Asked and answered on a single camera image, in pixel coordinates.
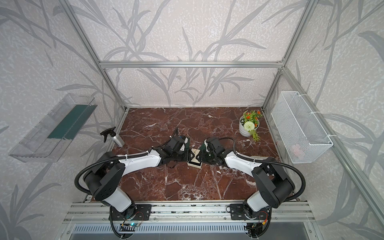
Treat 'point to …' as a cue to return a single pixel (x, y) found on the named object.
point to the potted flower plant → (248, 123)
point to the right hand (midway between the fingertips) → (197, 157)
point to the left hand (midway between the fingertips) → (192, 156)
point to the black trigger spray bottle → (116, 138)
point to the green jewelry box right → (203, 151)
